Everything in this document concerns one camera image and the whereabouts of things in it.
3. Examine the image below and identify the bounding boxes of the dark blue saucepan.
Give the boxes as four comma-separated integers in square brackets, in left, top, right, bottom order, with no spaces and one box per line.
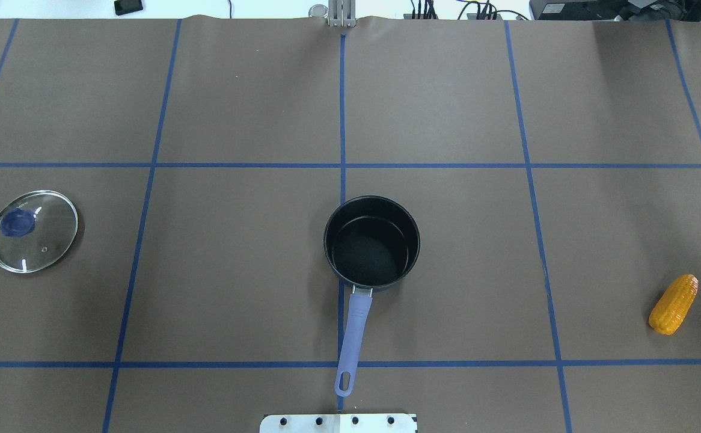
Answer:
[323,195,420,398]

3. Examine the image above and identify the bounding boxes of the yellow plastic corn cob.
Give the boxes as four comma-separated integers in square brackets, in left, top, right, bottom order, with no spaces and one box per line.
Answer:
[648,274,699,336]

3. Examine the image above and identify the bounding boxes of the small black phone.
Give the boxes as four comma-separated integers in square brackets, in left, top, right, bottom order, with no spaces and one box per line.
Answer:
[112,0,144,16]

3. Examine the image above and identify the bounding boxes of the white pedestal column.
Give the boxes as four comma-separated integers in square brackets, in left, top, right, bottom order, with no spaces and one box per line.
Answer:
[259,413,418,432]

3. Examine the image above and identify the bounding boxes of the aluminium frame post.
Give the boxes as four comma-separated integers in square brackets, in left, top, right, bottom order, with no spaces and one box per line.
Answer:
[326,0,358,28]

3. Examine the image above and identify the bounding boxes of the glass lid with blue knob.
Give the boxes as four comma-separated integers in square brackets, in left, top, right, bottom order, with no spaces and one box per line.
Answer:
[0,190,79,274]

